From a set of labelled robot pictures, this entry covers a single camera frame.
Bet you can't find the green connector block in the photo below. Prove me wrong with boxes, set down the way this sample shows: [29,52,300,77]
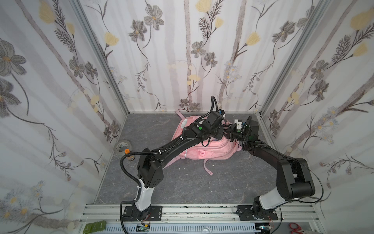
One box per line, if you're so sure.
[82,220,107,234]

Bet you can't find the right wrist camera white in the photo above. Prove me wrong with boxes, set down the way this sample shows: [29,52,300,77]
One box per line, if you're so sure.
[234,119,243,130]

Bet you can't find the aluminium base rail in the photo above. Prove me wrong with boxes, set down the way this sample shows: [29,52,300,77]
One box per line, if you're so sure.
[76,203,326,234]

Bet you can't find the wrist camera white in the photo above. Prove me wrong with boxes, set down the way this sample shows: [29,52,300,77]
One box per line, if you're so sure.
[234,119,243,130]
[217,109,226,117]

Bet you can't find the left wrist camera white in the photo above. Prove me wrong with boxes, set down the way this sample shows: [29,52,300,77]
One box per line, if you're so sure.
[217,109,226,117]

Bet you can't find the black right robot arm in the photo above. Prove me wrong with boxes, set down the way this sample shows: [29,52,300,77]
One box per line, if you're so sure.
[224,117,316,220]

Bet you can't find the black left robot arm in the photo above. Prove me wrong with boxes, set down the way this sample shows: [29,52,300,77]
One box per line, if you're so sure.
[119,96,224,233]

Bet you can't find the orange cap brown bottle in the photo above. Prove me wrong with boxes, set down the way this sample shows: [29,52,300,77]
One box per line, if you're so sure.
[125,149,135,161]

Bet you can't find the white tape roll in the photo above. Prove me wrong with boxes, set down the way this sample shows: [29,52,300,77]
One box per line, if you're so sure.
[114,140,132,154]

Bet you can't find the red handled scissors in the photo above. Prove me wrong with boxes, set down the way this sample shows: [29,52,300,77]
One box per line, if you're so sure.
[288,223,304,234]

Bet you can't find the pink student backpack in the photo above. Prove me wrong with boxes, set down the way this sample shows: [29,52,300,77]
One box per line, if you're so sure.
[163,111,242,175]

